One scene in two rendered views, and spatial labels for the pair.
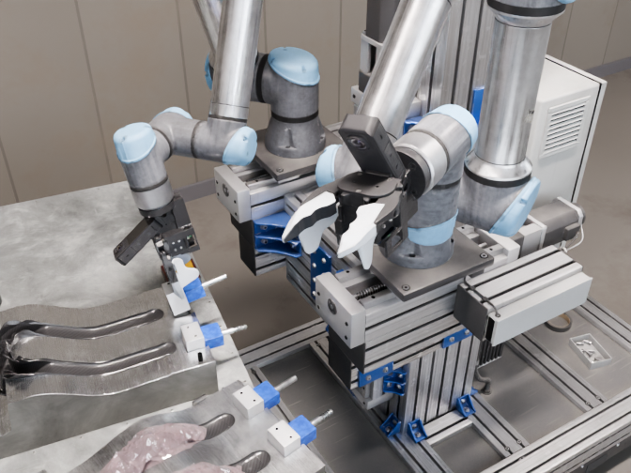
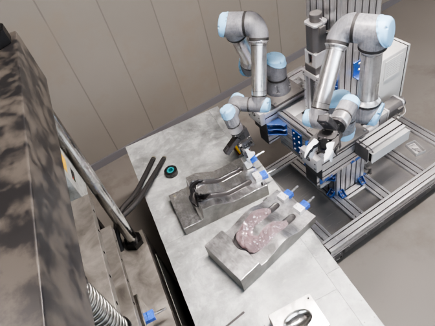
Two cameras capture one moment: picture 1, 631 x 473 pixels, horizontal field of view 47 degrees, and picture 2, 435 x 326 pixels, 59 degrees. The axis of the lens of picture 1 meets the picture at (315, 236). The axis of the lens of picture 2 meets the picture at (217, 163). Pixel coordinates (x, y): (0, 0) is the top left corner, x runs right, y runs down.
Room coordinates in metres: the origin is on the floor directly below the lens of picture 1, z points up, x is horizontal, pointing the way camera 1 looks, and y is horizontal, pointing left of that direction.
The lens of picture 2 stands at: (-0.33, 0.15, 2.50)
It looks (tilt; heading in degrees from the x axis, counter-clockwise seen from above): 46 degrees down; 12
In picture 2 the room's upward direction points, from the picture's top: 17 degrees counter-clockwise
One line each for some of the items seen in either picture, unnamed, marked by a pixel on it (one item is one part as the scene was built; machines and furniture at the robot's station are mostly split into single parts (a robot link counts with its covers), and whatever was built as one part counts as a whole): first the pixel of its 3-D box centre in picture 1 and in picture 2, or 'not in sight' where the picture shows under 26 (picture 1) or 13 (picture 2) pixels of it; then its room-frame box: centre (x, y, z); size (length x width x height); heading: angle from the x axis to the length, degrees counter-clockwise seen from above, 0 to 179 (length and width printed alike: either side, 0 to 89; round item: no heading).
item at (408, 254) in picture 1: (418, 225); not in sight; (1.16, -0.20, 1.09); 0.15 x 0.15 x 0.10
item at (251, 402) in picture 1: (269, 393); (289, 193); (0.93, 0.09, 0.85); 0.13 x 0.05 x 0.05; 130
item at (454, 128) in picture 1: (438, 143); (346, 108); (0.86, -0.17, 1.43); 0.11 x 0.08 x 0.09; 146
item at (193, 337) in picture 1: (216, 334); (265, 174); (1.05, 0.20, 0.89); 0.13 x 0.05 x 0.05; 113
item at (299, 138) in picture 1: (295, 125); (278, 82); (1.58, 0.05, 1.09); 0.15 x 0.15 x 0.10
